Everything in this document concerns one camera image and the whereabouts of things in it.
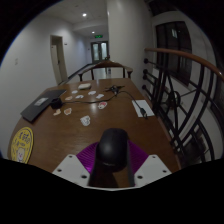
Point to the round yellow cartoon mouse pad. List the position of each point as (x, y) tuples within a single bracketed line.
[(21, 145)]

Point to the black railing with wooden handrail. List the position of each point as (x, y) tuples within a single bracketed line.
[(186, 100)]

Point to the white side door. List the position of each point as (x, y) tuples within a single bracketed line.
[(56, 61)]

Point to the white wall switch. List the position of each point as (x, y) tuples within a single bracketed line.
[(16, 61)]

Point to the white cartoon sticker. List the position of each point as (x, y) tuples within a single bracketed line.
[(85, 120)]

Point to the small white box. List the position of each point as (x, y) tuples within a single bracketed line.
[(84, 86)]

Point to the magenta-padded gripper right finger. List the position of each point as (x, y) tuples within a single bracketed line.
[(154, 168)]

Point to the green exit sign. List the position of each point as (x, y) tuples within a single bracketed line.
[(98, 36)]

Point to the wooden armchair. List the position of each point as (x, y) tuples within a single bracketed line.
[(106, 64)]

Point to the small beige sticker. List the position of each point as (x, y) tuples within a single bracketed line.
[(57, 112)]

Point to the glass double door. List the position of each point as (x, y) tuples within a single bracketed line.
[(100, 51)]

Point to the small orange white sticker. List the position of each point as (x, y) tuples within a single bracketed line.
[(68, 98)]

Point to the black computer mouse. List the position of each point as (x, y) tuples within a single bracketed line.
[(112, 148)]

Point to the black closed laptop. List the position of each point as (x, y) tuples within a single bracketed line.
[(40, 105)]

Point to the red white sticker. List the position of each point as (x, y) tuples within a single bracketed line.
[(102, 105)]

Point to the white paper sheet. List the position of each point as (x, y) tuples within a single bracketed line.
[(148, 108)]

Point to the dark framed window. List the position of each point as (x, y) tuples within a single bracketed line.
[(173, 50)]

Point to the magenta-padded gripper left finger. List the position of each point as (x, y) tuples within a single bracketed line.
[(70, 168)]

